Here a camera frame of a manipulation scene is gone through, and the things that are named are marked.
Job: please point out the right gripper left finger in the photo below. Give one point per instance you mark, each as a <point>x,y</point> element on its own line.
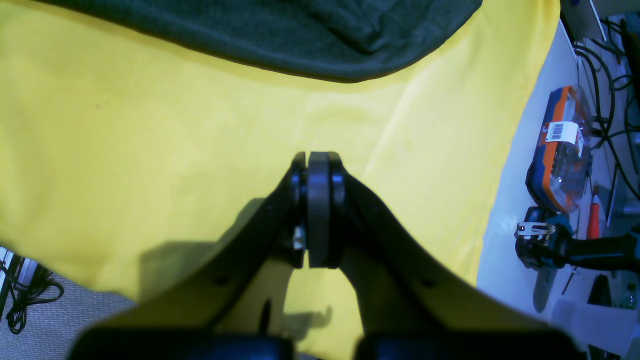
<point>231,308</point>

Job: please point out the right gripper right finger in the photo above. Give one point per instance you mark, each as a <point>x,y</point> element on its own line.
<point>411,307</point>

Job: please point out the dark green long-sleeve shirt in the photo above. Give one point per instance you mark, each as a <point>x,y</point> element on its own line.
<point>344,41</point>

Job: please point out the orange blue tool case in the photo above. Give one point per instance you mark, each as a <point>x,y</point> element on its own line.
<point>557,174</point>

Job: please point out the yellow table cloth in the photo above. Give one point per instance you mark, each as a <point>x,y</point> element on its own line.
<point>128,162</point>

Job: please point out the black cordless drill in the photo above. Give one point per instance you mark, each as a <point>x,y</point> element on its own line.
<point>545,241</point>

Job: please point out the red handled screwdriver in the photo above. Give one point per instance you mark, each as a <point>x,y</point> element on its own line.
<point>594,223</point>

